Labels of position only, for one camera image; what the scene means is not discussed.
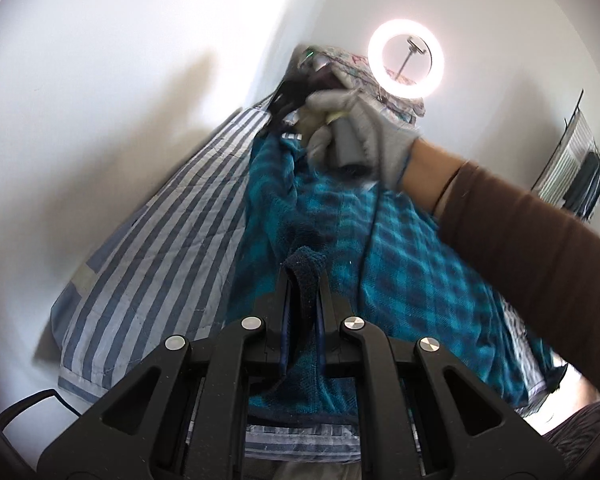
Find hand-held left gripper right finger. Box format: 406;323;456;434
314;271;567;480

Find folded floral quilt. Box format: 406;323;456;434
300;45;427;122

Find white ring light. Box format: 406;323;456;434
367;19;446;101

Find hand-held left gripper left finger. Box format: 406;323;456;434
37;266;301;480

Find teal plaid fleece jacket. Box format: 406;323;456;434
225;132;556;421

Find person's right forearm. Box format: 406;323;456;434
402;137;600;406

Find black clothes drying rack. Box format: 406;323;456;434
530;89;600;222

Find person's striped pants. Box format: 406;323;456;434
544;399;600;472

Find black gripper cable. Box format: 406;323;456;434
0;389;85;425

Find person's right hand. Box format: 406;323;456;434
300;87;424;191

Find blue striped bed quilt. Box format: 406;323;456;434
50;107;568;461

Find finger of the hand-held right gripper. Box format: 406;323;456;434
259;80;301;137

